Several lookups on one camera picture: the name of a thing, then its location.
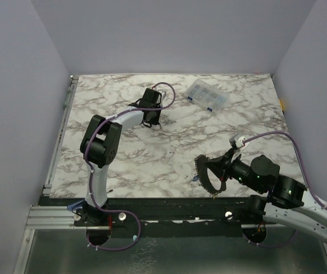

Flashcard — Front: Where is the large metal keyring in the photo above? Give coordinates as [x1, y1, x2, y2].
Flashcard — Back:
[194, 155, 228, 195]

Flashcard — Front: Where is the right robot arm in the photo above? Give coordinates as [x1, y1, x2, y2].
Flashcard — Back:
[194, 148, 327, 244]

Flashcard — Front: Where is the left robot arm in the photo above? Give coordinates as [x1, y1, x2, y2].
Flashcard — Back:
[80, 88, 165, 225]

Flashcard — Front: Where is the clear plastic organizer box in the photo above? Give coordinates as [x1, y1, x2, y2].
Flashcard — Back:
[185, 79, 229, 113]

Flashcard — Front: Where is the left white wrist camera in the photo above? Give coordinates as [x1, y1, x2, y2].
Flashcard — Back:
[158, 90, 166, 100]

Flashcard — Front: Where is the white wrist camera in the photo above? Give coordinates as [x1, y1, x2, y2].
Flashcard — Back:
[229, 134, 248, 150]
[158, 90, 166, 100]

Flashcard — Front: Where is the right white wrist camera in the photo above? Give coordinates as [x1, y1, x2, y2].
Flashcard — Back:
[229, 134, 248, 150]

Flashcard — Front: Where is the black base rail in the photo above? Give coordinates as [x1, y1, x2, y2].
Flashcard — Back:
[74, 198, 265, 238]

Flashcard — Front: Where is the left aluminium side rail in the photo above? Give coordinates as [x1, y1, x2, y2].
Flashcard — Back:
[42, 75, 79, 196]

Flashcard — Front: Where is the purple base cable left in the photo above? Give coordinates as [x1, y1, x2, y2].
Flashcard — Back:
[86, 209, 141, 252]

